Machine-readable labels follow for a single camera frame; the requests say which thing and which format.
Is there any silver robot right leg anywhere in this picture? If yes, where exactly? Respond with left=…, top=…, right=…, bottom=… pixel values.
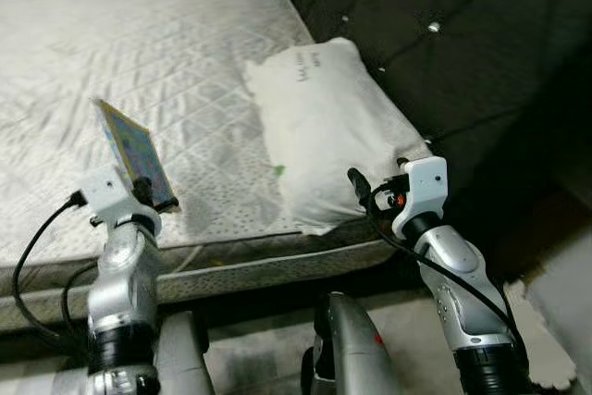
left=301, top=291, right=403, bottom=395

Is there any white cardboard piece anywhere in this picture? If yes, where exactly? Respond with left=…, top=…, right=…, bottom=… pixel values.
left=504, top=279, right=574, bottom=391

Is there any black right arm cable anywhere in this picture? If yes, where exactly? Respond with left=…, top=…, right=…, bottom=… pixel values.
left=365, top=210, right=519, bottom=340

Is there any white quilted mattress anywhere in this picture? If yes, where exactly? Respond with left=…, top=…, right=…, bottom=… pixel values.
left=0, top=0, right=436, bottom=331

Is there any long black left arm cable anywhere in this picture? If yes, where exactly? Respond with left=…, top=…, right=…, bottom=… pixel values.
left=11, top=191, right=93, bottom=352

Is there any colourful children's book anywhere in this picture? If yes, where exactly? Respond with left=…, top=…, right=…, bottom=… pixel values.
left=92, top=97, right=181, bottom=214

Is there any silver robot left leg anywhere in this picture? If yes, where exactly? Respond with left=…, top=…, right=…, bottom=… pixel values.
left=153, top=310, right=216, bottom=395

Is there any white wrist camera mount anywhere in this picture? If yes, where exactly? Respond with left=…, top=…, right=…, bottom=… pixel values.
left=391, top=156, right=450, bottom=239
left=76, top=166, right=144, bottom=229

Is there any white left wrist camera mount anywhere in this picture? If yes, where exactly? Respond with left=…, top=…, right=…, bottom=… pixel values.
left=76, top=166, right=144, bottom=229

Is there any dark tufted headboard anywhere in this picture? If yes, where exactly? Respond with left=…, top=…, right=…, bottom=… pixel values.
left=289, top=0, right=592, bottom=276

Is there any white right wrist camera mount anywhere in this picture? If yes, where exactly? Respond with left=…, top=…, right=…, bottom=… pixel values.
left=391, top=156, right=450, bottom=239

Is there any white pillow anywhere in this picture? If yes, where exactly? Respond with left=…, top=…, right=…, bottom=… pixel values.
left=242, top=37, right=434, bottom=237

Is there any silver robot leg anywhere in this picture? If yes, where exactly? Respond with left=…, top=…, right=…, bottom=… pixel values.
left=301, top=291, right=403, bottom=395
left=153, top=310, right=216, bottom=395

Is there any short black left arm cable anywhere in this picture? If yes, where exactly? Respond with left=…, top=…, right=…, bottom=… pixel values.
left=59, top=261, right=100, bottom=340

